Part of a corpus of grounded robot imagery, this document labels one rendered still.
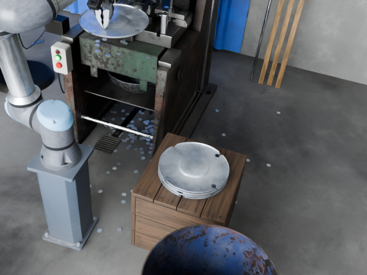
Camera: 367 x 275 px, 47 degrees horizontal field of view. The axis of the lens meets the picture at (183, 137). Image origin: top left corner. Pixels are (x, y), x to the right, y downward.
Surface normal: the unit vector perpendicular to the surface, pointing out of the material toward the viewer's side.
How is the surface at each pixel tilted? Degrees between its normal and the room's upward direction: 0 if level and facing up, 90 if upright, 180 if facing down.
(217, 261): 88
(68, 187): 90
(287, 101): 0
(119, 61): 90
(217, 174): 0
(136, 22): 3
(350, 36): 90
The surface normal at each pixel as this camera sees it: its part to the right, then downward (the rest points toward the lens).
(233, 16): -0.33, 0.59
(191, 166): 0.08, -0.76
